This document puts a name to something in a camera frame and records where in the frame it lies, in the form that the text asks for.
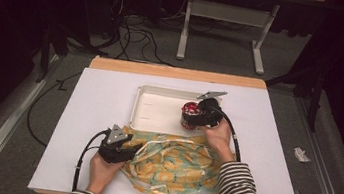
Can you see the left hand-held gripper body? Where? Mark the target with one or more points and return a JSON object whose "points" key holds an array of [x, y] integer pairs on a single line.
{"points": [[112, 151]]}

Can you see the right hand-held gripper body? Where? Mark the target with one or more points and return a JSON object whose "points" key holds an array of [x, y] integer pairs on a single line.
{"points": [[209, 113]]}

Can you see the red can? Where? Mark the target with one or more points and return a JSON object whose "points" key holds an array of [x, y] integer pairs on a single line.
{"points": [[190, 111]]}

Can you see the white plastic tray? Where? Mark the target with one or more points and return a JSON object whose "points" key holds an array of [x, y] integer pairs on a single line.
{"points": [[158, 108]]}

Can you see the green orange floral cloth bag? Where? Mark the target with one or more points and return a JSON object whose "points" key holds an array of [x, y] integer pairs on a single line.
{"points": [[170, 167]]}

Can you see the person's left hand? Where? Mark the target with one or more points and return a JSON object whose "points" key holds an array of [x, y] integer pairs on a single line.
{"points": [[103, 172]]}

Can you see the person's right hand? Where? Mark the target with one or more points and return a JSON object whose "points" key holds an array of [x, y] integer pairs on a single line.
{"points": [[219, 140]]}

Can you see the white table mat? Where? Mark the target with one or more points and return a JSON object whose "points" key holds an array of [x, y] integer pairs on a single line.
{"points": [[106, 95]]}

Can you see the crumpled white paper scrap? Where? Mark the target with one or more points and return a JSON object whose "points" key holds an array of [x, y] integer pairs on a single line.
{"points": [[302, 155]]}

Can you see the black metal stand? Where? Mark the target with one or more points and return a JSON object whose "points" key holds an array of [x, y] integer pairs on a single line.
{"points": [[47, 47], [314, 95]]}

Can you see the white metal desk frame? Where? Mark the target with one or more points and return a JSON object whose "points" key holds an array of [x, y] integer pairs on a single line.
{"points": [[229, 13]]}

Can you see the metal floor rail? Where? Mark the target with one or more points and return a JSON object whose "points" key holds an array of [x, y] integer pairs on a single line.
{"points": [[12, 119], [318, 170]]}

